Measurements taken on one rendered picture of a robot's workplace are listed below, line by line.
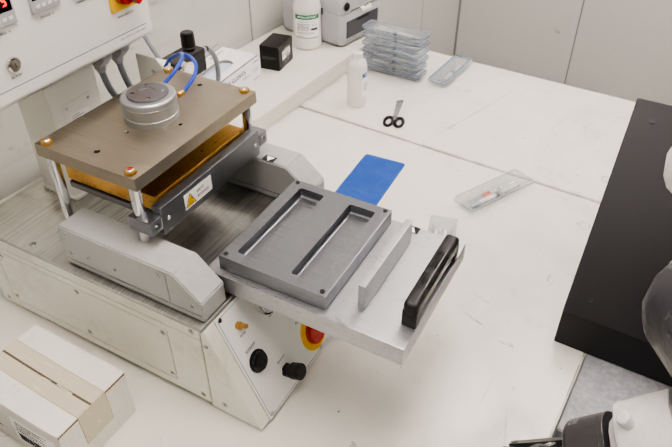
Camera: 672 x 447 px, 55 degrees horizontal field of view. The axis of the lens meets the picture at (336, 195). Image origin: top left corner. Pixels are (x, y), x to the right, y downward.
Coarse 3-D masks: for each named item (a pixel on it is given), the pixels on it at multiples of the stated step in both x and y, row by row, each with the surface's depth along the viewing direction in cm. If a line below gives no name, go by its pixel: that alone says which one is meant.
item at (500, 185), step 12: (492, 180) 139; (504, 180) 139; (516, 180) 139; (528, 180) 139; (468, 192) 135; (480, 192) 135; (492, 192) 135; (504, 192) 135; (468, 204) 132; (480, 204) 132
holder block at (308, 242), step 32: (288, 192) 98; (320, 192) 98; (256, 224) 92; (288, 224) 94; (320, 224) 92; (352, 224) 94; (384, 224) 93; (224, 256) 86; (256, 256) 88; (288, 256) 86; (320, 256) 88; (352, 256) 86; (288, 288) 83; (320, 288) 81
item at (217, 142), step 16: (224, 128) 100; (240, 128) 100; (208, 144) 97; (224, 144) 97; (192, 160) 93; (208, 160) 94; (80, 176) 92; (160, 176) 90; (176, 176) 90; (96, 192) 92; (112, 192) 90; (128, 192) 88; (144, 192) 87; (160, 192) 87
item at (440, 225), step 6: (432, 216) 129; (438, 216) 129; (432, 222) 127; (438, 222) 127; (444, 222) 127; (450, 222) 127; (456, 222) 127; (432, 228) 126; (438, 228) 126; (444, 228) 126; (450, 228) 126; (456, 228) 126; (438, 234) 124; (444, 234) 124
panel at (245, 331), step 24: (240, 312) 90; (240, 336) 90; (264, 336) 94; (288, 336) 98; (240, 360) 90; (288, 360) 98; (312, 360) 102; (264, 384) 93; (288, 384) 97; (264, 408) 93
